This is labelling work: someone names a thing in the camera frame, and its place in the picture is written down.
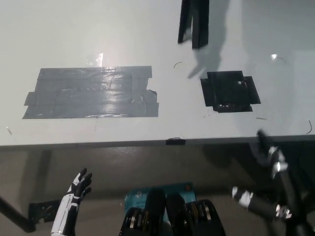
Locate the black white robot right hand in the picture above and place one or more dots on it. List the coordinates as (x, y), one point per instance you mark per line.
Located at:
(289, 194)

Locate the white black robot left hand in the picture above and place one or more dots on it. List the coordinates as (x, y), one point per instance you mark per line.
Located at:
(67, 209)

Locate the black stapler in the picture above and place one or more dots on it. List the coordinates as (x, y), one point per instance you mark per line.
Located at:
(200, 22)

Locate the black floor tape patch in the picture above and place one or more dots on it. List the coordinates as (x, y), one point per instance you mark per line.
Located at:
(44, 211)

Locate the black table leg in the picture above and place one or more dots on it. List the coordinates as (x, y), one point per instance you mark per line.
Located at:
(17, 214)

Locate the black tape square patch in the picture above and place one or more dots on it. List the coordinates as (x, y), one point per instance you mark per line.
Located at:
(229, 93)

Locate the clear tape piece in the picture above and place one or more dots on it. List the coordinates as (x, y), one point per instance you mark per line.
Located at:
(274, 56)
(100, 59)

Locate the grey duct tape patch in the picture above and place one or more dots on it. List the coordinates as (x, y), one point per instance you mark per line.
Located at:
(91, 93)

